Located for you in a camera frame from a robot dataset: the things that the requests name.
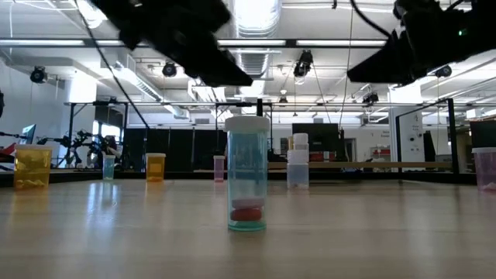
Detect green medicine bottle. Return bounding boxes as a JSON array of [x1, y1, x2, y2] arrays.
[[102, 154, 116, 181]]

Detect teal bottle with red pills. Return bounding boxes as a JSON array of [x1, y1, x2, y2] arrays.
[[224, 115, 271, 233]]

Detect silver ceiling duct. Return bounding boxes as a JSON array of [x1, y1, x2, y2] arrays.
[[231, 0, 283, 78]]

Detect background black robot arms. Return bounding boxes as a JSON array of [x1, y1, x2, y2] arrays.
[[36, 129, 122, 170]]

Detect wide yellow medicine bottle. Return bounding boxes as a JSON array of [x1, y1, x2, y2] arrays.
[[13, 143, 53, 191]]

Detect black partition panels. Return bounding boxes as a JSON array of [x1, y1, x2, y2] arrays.
[[122, 127, 229, 172]]

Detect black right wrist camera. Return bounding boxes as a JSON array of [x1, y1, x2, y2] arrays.
[[391, 0, 443, 40]]

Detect black metal table frame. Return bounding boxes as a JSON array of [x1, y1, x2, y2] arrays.
[[0, 98, 496, 188]]

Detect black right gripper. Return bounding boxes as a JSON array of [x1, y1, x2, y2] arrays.
[[347, 26, 480, 86]]

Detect black overhead camera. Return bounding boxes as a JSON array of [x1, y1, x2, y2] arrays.
[[292, 49, 315, 78]]

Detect black background stand frame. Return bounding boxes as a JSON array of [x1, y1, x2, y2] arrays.
[[64, 100, 131, 171]]

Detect black right camera cable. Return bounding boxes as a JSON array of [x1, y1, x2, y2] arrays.
[[348, 0, 394, 40]]

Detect black wall screen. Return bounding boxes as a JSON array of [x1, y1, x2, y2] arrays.
[[291, 122, 340, 153]]

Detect thin black left cable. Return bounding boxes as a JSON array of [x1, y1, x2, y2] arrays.
[[71, 0, 152, 131]]

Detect background computer monitor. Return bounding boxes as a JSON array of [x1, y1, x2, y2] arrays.
[[19, 123, 38, 145]]

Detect pink medicine bottle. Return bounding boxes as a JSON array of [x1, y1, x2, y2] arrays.
[[213, 155, 226, 183]]

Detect pale purple medicine bottle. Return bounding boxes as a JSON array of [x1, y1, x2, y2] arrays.
[[471, 146, 496, 192]]

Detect large black monitor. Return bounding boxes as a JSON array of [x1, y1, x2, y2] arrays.
[[470, 120, 496, 150]]

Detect black overhead beam with lights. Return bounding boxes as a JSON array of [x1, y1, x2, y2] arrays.
[[0, 36, 388, 50]]

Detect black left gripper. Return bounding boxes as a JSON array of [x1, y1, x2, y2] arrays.
[[133, 0, 253, 88]]

